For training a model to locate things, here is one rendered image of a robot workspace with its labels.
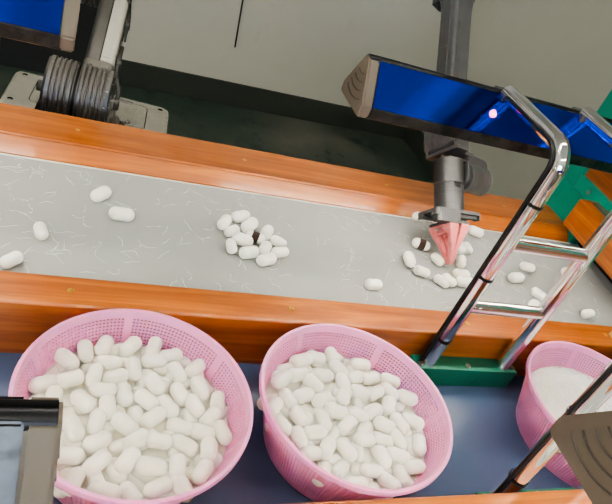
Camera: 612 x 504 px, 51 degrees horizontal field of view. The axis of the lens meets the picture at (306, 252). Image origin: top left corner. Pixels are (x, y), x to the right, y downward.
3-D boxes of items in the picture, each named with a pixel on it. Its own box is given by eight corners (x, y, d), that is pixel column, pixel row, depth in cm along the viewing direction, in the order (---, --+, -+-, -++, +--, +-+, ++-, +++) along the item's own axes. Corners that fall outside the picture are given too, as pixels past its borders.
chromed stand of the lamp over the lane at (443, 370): (370, 301, 116) (494, 76, 91) (459, 309, 124) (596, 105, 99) (407, 384, 102) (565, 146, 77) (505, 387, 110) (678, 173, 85)
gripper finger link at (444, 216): (471, 263, 118) (470, 214, 120) (439, 259, 115) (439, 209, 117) (448, 268, 124) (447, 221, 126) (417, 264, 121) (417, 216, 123)
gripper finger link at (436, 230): (481, 264, 119) (480, 215, 120) (450, 261, 116) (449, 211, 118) (458, 269, 125) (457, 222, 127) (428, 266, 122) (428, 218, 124)
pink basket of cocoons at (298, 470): (203, 394, 86) (222, 347, 81) (345, 349, 103) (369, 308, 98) (313, 573, 72) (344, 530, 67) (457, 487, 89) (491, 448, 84)
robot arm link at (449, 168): (427, 156, 124) (449, 149, 120) (451, 163, 128) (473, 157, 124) (427, 190, 123) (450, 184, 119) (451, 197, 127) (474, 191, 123)
